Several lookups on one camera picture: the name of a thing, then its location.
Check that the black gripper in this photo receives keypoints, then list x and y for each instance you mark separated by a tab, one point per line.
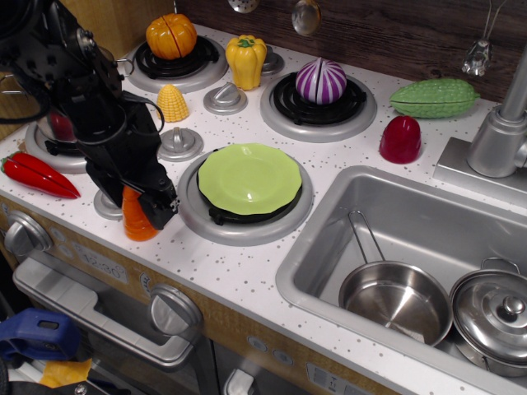
120	142

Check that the orange toy carrot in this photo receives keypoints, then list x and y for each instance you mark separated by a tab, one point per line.
136	225

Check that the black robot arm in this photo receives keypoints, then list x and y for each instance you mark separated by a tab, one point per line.
60	65

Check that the light green plate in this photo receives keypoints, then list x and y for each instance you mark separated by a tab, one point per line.
249	179

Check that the grey stovetop knob front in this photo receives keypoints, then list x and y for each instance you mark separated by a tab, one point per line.
106	208

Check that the grey stovetop knob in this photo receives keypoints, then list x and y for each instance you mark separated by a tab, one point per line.
180	144
106	208
225	100
273	63

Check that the grey stovetop knob middle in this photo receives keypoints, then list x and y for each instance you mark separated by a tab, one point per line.
180	144

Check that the front right stove burner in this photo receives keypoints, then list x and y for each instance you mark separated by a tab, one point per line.
194	212

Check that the yellow toy corn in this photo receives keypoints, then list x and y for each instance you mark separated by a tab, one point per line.
171	104

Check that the silver oven knob right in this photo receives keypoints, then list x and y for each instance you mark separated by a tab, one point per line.
173	314

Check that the silver oven knob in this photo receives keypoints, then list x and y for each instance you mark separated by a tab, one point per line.
25	235
173	314

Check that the grey stovetop knob back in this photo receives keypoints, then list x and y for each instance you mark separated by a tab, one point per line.
225	100

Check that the steel pot with lid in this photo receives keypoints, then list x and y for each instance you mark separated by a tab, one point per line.
19	105

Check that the silver oven knob left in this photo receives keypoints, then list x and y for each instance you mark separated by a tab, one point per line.
25	235

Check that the red toy chili pepper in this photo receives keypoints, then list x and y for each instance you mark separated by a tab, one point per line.
36	174

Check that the back left stove burner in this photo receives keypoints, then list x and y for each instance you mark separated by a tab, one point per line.
204	66

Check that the back right stove burner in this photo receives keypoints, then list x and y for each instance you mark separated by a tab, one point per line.
286	113

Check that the orange toy pumpkin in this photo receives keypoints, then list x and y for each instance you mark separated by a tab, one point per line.
171	36

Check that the yellow toy bell pepper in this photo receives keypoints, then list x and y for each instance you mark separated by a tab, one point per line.
245	56

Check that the blue clamp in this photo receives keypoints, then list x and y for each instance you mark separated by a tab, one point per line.
40	335

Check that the grey stovetop knob rear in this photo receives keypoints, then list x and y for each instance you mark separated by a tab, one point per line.
273	63

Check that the yellow cloth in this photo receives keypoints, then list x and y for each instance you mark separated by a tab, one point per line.
61	373

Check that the purple white toy onion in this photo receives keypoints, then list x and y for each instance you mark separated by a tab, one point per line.
321	82

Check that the silver toy sink basin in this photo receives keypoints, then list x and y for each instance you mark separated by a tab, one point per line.
368	214

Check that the hanging slotted metal ladle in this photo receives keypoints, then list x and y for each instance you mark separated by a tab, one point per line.
243	6

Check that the hanging metal spoon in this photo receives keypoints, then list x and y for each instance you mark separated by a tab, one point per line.
306	17

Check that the dark red toy pepper half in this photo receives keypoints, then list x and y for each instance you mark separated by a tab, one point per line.
401	140

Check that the steel saucepan in sink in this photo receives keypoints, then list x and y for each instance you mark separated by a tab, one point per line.
395	295

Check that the green toy bitter gourd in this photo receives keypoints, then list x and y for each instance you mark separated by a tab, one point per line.
434	99

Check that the silver toy faucet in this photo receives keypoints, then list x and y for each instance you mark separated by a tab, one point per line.
494	162

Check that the steel lidded pot in sink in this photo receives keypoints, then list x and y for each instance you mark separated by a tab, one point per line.
489	317

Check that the hanging metal whisk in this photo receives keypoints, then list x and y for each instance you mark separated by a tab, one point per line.
478	57

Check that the silver oven door handle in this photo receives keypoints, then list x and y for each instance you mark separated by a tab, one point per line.
122	323

